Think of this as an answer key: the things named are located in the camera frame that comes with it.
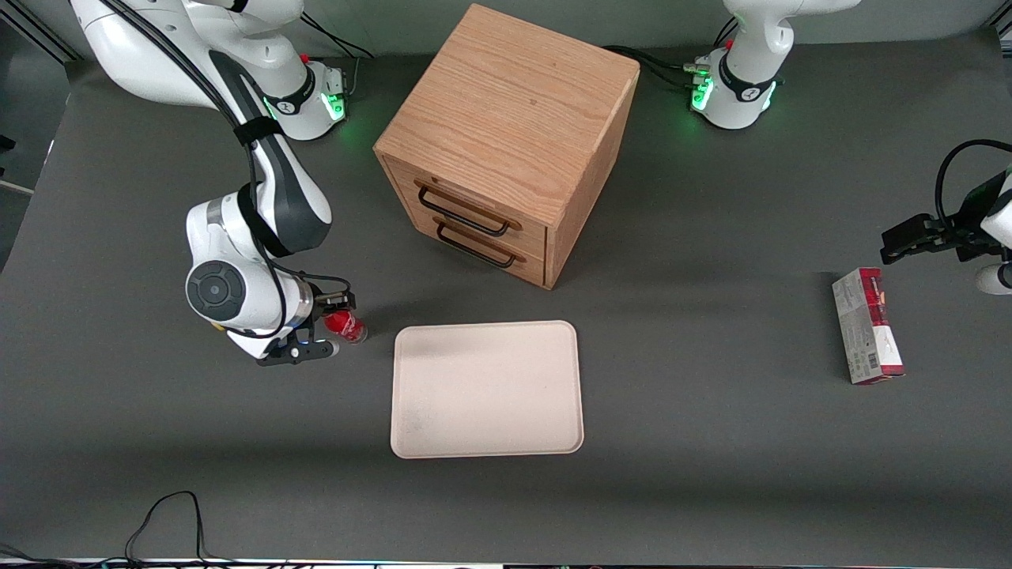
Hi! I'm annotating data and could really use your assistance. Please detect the grey and red carton box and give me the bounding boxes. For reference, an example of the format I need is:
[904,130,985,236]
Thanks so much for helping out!
[831,267,906,386]

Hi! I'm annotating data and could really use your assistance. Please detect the black arm wrist cable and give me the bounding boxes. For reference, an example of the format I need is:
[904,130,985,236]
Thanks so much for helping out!
[935,139,1012,230]
[99,0,353,341]

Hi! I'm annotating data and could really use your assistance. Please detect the wooden two-drawer cabinet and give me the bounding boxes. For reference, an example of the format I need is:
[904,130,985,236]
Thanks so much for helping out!
[373,3,641,292]

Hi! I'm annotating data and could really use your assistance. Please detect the small red coke bottle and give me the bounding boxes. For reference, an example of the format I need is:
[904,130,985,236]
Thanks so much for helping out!
[325,310,368,345]

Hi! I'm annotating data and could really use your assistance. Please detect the wooden drawer front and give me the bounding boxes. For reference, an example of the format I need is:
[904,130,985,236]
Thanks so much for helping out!
[410,215,548,288]
[386,156,549,255]

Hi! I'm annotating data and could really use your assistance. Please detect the left wrist camera white housing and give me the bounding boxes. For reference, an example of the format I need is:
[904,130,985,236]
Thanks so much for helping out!
[974,245,1012,296]

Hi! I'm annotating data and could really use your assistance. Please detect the black metal drawer handle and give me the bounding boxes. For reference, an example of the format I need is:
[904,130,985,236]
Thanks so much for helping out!
[416,183,512,238]
[436,221,519,269]

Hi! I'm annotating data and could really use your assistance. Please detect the beige rectangular tray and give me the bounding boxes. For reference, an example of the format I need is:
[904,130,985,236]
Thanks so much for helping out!
[390,320,585,460]

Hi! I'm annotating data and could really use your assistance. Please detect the black right arm wrist cable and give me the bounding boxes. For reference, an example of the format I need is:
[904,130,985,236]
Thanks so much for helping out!
[99,0,353,341]

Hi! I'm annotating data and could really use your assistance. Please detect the black left arm base cable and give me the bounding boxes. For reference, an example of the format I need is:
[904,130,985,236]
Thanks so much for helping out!
[603,43,712,92]

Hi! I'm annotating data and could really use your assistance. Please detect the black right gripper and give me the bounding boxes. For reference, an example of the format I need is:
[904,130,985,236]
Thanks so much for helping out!
[308,289,357,342]

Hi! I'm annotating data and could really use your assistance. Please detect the black left arm wrist cable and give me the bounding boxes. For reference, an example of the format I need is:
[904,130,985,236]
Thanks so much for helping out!
[935,139,1012,230]

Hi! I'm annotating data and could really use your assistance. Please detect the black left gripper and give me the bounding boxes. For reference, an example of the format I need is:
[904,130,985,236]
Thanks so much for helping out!
[880,175,1010,266]

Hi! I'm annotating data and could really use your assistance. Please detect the black right arm base cable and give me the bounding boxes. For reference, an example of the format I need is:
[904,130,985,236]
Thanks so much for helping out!
[299,12,376,96]

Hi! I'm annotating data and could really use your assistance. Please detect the black cable at table edge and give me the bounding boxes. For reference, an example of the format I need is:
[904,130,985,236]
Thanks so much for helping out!
[0,490,317,568]

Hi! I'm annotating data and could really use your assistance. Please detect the grey aluminium frame rail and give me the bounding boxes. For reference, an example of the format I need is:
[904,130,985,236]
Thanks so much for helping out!
[0,0,84,66]

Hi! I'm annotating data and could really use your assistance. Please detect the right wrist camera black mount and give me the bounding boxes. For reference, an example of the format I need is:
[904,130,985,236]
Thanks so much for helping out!
[256,336,342,367]

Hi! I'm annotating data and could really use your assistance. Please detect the black arm base cable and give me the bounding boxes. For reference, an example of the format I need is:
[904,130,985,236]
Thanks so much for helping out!
[603,43,712,92]
[299,12,376,96]

